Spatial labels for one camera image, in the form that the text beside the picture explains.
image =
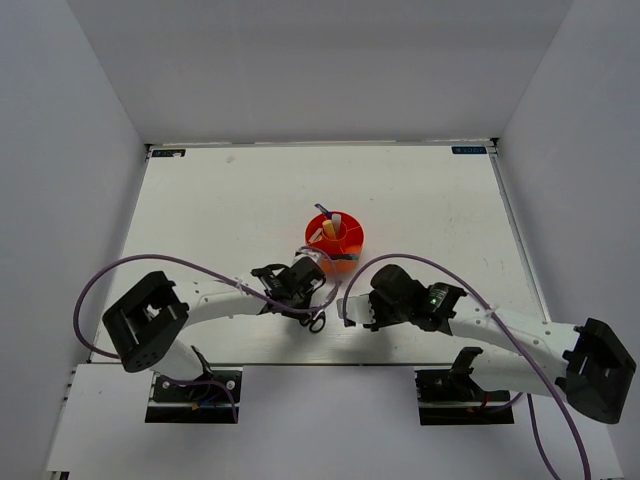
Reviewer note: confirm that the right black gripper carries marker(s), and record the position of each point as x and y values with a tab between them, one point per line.
378	321

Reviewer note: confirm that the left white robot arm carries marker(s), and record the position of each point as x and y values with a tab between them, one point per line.
144	324

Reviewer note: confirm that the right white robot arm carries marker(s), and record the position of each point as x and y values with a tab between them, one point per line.
587	365

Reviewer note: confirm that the blue corner label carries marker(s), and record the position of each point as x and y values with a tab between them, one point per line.
168	153
469	150

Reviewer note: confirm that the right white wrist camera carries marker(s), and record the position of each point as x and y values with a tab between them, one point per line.
355	311

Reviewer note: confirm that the orange round divided container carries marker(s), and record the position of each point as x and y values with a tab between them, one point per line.
349	231

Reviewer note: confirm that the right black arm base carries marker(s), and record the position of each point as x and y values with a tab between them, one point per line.
449	397

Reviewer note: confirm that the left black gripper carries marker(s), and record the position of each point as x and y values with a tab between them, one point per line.
308	300

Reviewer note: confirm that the left blue corner label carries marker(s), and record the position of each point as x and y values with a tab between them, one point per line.
168	153

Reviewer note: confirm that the white rectangular eraser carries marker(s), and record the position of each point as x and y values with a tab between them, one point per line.
316	236

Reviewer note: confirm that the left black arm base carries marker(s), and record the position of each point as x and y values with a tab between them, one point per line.
203	404

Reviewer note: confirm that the yellow highlighter marker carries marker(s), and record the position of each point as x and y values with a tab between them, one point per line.
329	230

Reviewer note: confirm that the blue gel pen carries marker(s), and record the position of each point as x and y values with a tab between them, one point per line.
345	257

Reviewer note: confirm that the blue ballpoint pen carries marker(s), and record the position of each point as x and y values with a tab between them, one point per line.
323	210

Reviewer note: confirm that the black handled scissors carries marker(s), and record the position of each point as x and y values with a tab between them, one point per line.
316	321

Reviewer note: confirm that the right blue corner label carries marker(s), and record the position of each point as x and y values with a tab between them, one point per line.
469	150

